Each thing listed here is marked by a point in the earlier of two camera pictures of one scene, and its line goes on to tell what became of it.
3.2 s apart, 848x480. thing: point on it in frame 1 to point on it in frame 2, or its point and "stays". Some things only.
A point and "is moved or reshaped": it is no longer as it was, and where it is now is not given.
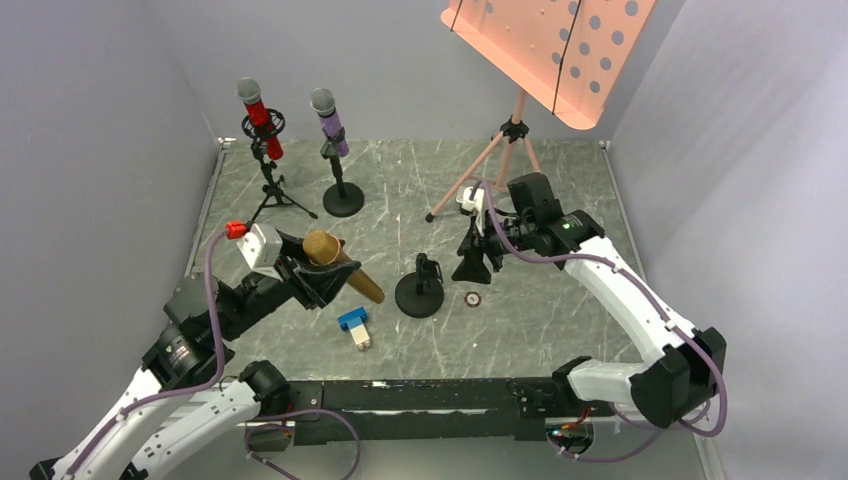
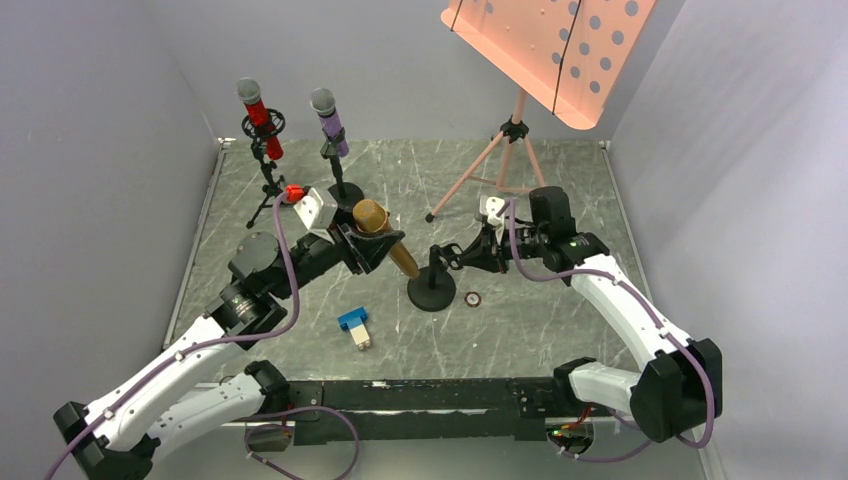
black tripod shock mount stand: (253, 131) stays
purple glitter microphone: (322, 101) stays
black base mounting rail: (492, 411) stays
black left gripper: (289, 268) to (351, 240)
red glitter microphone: (249, 93) stays
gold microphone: (323, 248) to (371, 215)
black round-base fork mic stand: (341, 199) stays
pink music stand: (568, 55) stays
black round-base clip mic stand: (421, 293) is moved or reshaped
